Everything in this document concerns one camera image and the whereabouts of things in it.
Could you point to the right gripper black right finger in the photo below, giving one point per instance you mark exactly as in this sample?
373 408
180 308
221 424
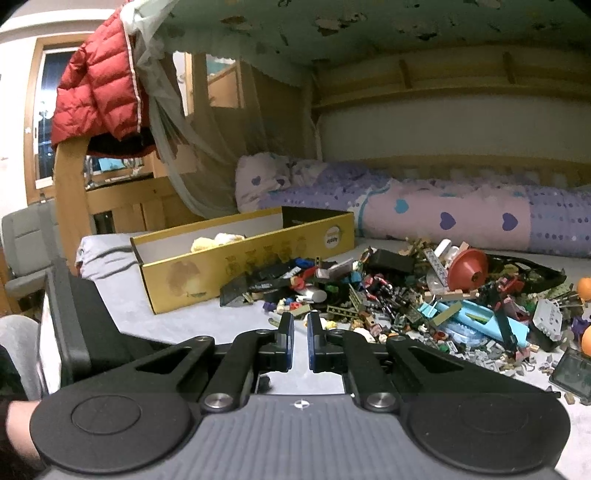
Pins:
462 414

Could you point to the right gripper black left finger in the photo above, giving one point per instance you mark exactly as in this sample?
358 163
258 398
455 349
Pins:
135 419

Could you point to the light blue plastic toy piece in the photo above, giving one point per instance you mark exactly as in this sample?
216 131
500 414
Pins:
478 318

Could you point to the dark transparent panel piece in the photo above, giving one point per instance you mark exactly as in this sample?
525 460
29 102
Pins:
573 374

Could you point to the yellow cardboard box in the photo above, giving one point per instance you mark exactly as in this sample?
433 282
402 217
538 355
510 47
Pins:
174 278

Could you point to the grey chair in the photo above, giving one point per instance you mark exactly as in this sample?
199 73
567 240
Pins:
31 241

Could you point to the grey studded plate piece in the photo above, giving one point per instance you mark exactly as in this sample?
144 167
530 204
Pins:
548 318

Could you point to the orange ball near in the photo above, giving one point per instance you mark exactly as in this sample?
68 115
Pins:
585 342

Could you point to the orange ball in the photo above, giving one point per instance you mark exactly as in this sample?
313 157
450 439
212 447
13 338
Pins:
584 289
585 342

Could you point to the wooden desk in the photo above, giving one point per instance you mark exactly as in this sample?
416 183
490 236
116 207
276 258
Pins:
149 204

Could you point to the red plastic funnel toy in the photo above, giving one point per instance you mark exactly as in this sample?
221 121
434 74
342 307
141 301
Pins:
468 271

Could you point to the yellow plush toy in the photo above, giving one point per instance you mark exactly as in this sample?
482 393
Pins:
205 243

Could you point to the black toy tray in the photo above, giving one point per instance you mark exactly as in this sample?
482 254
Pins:
536 277

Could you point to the orange ball far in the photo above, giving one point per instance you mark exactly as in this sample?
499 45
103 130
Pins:
584 289

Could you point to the purple heart patterned quilt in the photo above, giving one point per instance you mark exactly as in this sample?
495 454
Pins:
495 212

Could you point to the red puffer jacket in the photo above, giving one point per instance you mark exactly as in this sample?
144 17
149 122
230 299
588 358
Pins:
100 97

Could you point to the green mosquito net canopy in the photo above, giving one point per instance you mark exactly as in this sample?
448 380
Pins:
429 84

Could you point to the wooden bed post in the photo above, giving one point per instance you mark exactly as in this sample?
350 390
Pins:
74 219

